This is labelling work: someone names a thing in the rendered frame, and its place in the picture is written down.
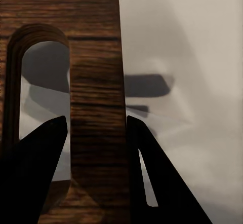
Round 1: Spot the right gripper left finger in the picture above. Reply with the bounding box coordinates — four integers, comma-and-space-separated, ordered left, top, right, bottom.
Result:
0, 116, 68, 224

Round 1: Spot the cutting board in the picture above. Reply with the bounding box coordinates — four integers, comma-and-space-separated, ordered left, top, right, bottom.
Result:
0, 0, 131, 224

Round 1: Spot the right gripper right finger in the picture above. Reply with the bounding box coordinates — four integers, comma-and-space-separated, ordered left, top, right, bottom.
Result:
127, 115, 212, 224

